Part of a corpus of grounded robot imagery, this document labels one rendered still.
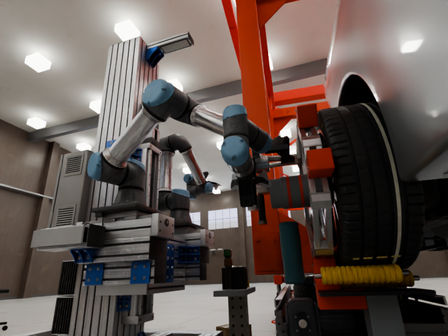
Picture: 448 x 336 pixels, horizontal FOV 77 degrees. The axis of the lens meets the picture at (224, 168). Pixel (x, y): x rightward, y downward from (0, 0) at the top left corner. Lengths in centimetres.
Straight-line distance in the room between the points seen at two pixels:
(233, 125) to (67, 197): 119
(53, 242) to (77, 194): 44
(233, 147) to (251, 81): 134
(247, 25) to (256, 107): 74
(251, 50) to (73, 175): 147
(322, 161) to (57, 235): 105
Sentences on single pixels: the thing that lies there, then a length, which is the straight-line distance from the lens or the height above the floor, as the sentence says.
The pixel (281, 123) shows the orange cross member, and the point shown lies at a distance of 416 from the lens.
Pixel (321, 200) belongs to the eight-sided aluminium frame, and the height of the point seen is 74.
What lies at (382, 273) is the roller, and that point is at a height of 51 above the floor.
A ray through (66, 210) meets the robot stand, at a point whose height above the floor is 88.
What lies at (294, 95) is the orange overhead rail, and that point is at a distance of 498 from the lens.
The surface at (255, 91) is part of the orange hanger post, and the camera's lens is 203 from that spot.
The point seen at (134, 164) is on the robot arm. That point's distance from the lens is 137.
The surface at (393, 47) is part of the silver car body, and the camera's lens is 87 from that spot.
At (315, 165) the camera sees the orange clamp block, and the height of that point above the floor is 83.
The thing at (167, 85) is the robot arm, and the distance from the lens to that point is 111.
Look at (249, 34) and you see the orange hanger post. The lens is 236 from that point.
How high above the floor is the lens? 52
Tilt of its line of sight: 21 degrees up
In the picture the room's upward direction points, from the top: 2 degrees counter-clockwise
